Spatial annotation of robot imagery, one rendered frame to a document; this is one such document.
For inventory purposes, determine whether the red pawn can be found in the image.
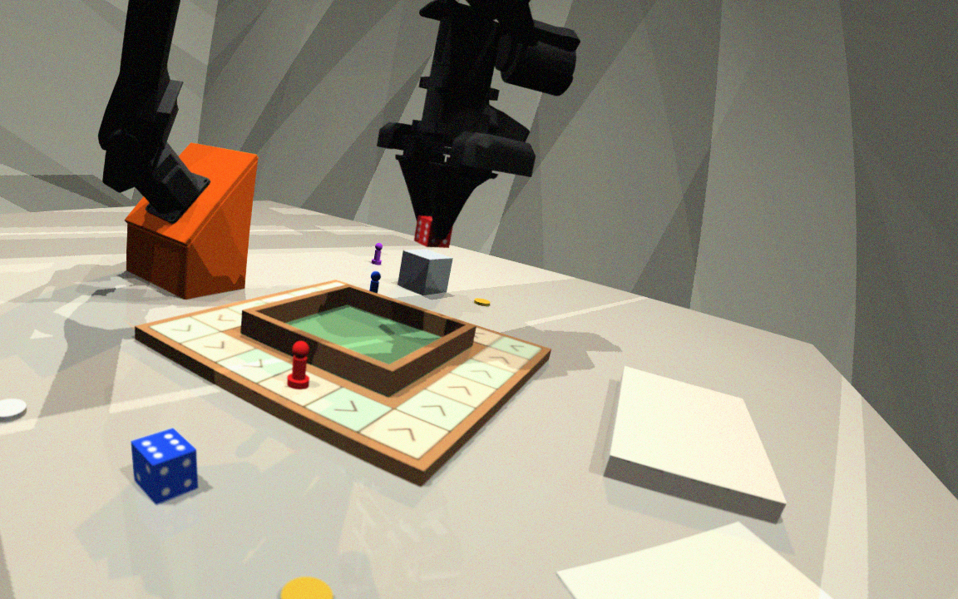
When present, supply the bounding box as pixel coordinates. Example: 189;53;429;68
287;341;309;390

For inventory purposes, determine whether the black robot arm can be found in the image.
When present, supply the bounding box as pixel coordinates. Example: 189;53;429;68
98;0;580;224

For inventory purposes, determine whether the blue die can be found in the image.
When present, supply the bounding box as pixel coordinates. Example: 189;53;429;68
131;428;198;505

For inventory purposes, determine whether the red die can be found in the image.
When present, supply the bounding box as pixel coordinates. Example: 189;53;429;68
414;215;452;248

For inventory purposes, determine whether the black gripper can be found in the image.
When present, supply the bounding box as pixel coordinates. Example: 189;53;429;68
377;65;536;239

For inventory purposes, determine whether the white flat disc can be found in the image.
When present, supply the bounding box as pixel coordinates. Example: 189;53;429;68
0;399;27;423

